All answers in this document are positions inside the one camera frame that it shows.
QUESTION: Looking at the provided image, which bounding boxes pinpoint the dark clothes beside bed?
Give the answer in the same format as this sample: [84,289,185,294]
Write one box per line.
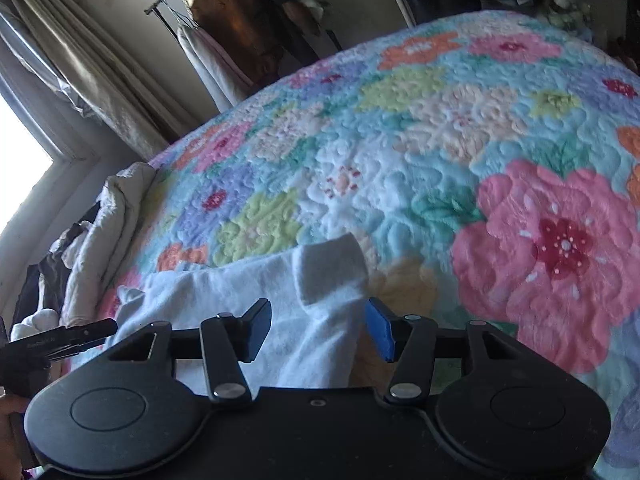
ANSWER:
[12,202,101,325]

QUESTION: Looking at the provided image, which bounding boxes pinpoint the person's left hand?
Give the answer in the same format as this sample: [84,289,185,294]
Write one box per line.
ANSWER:
[0,391,28,480]

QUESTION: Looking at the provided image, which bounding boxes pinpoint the white crumpled duvet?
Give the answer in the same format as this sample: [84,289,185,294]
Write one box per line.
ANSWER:
[10,162,155,341]

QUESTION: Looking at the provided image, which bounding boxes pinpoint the beige window curtain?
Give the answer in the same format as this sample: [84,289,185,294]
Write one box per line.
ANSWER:
[11,0,198,160]

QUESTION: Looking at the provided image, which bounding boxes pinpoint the floral quilted bedspread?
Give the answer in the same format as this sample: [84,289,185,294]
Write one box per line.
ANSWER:
[115,11,639,479]

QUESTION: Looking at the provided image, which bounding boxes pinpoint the hanging clothes on rack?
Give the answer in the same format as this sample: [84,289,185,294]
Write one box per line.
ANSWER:
[175,0,639,110]

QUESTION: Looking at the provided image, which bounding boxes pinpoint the white printed t-shirt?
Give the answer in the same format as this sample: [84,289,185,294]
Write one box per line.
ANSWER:
[108,234,368,392]

